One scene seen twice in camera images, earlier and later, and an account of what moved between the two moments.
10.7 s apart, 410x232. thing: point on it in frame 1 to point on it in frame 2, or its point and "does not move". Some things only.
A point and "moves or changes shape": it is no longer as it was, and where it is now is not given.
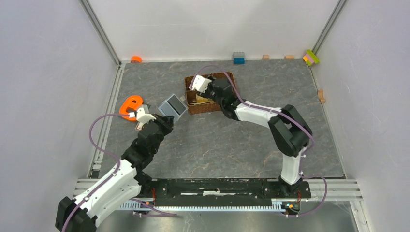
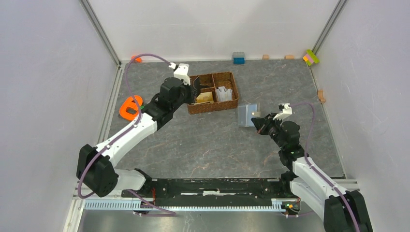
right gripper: [210, 85] to [262, 123]
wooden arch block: [320, 94] does not move
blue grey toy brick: [239, 57] does not move
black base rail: [223, 192] does not move
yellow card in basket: [199, 99] does not move
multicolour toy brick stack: [310, 57] does not move
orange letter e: [132, 101] does not move
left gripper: [167, 122] to [192, 92]
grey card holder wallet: [173, 106] moves or changes shape
